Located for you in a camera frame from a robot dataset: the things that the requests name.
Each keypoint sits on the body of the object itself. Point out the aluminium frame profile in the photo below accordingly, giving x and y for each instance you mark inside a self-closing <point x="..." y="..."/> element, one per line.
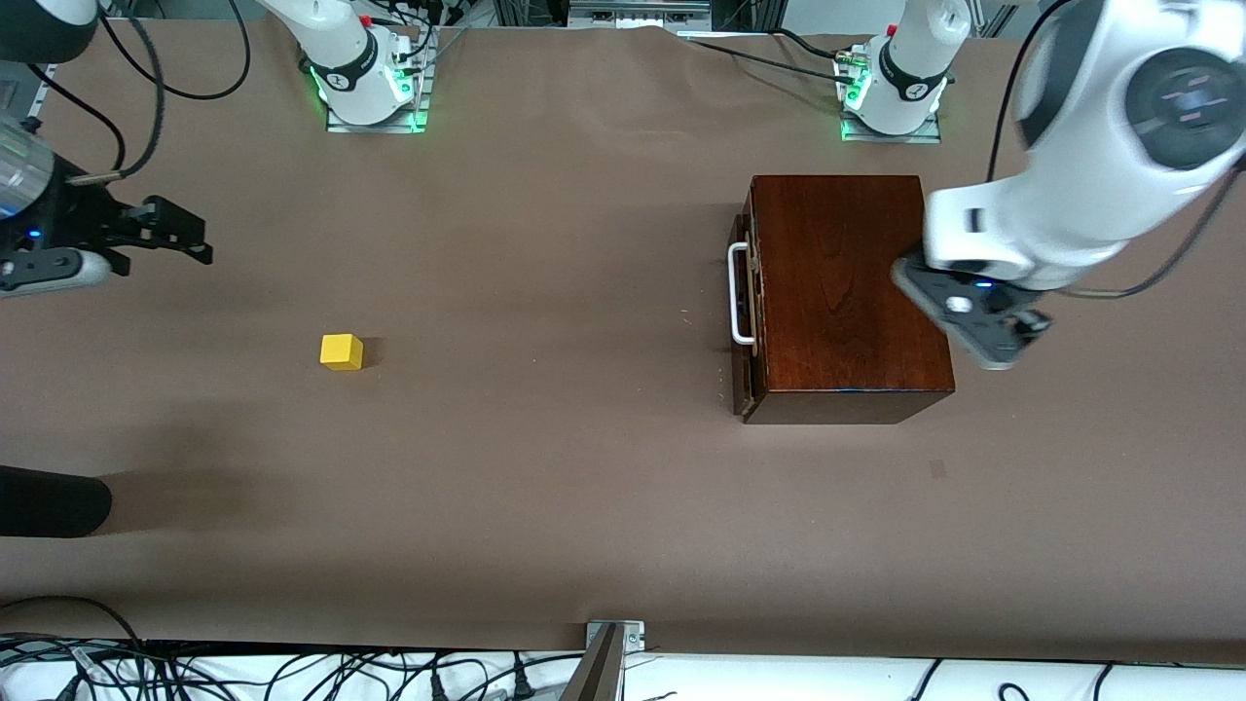
<point x="995" y="15"/>

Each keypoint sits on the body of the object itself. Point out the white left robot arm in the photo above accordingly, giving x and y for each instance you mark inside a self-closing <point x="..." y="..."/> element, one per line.
<point x="1090" y="146"/>

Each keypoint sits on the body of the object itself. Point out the brown table cover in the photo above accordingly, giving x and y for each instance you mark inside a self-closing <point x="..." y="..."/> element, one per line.
<point x="535" y="438"/>

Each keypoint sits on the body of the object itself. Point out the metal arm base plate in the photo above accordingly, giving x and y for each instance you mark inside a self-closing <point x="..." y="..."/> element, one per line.
<point x="419" y="112"/>
<point x="930" y="131"/>

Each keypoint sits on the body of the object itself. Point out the white perforated rail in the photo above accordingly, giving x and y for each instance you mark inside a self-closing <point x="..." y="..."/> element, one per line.
<point x="41" y="92"/>

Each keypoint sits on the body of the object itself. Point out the grey metal pole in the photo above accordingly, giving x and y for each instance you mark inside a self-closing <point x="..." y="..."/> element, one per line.
<point x="596" y="672"/>

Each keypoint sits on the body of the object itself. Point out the dark brown wooden cabinet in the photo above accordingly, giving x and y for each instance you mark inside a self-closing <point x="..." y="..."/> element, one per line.
<point x="837" y="292"/>

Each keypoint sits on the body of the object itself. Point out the grey network switch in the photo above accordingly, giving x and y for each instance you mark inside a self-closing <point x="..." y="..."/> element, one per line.
<point x="638" y="12"/>

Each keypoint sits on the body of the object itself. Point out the small metal bracket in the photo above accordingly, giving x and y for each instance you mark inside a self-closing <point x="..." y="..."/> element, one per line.
<point x="633" y="635"/>

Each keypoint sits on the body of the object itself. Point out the black cylindrical object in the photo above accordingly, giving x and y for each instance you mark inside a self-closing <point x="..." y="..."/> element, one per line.
<point x="49" y="501"/>

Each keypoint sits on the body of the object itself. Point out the yellow cube block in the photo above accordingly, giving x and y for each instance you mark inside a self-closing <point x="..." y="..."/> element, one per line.
<point x="341" y="352"/>

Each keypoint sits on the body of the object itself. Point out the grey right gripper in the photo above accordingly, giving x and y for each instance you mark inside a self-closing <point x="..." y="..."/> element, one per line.
<point x="76" y="216"/>

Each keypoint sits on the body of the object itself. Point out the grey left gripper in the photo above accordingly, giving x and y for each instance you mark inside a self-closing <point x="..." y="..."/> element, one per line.
<point x="1024" y="325"/>

